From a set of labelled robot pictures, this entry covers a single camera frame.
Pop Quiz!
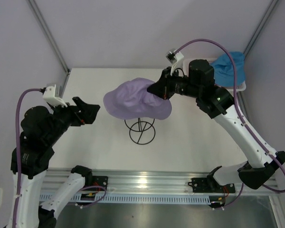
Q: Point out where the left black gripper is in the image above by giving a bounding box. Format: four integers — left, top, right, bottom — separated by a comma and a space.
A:
46, 95, 100, 144

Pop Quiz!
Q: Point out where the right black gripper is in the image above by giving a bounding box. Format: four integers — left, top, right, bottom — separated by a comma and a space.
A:
147, 66, 201, 100

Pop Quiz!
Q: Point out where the purple bucket hat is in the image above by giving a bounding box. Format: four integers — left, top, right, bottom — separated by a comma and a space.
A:
103, 78, 172, 120

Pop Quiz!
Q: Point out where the blue bucket hat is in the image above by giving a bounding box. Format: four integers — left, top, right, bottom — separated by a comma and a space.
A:
210, 51, 246, 87

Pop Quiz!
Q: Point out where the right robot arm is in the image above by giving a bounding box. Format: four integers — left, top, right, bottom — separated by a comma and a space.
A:
147, 59, 285, 192

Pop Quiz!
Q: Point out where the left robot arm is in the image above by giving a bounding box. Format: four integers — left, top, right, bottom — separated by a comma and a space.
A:
7, 97, 100, 228

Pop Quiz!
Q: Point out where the white plastic basket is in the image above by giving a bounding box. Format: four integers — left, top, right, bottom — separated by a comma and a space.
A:
182, 57, 247, 92

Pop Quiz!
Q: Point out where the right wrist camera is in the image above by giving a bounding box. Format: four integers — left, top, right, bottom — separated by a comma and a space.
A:
166, 49, 184, 74

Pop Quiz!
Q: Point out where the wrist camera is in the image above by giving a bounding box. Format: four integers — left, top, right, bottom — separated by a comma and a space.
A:
42, 84, 67, 107
166, 49, 184, 74

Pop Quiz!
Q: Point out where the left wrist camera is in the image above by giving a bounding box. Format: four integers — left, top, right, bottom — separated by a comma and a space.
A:
42, 84, 67, 107

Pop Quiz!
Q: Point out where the black wire hat stand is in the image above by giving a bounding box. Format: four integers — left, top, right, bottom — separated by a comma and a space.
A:
124, 117, 156, 145

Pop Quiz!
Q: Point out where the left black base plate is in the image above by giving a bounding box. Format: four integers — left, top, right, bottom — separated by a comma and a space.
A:
84, 176, 109, 192

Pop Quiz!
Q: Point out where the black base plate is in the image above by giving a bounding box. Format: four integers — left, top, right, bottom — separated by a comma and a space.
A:
187, 178, 236, 193
84, 176, 109, 192

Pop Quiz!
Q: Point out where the aluminium mounting rail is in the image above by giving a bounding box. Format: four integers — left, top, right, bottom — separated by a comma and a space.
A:
41, 168, 277, 196

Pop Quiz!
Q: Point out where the white slotted cable duct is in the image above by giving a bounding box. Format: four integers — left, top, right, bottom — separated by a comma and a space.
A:
39, 193, 211, 205

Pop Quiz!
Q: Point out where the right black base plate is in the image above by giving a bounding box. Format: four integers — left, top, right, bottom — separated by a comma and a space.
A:
187, 178, 236, 193

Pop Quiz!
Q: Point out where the left aluminium corner post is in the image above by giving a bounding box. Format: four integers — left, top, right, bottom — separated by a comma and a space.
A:
26, 0, 70, 75

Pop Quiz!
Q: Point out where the aluminium corner post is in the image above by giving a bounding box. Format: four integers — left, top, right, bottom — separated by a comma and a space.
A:
244, 0, 281, 57
26, 0, 70, 75

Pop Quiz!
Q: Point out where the right aluminium corner post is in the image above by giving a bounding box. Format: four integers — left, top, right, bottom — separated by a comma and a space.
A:
244, 0, 281, 57

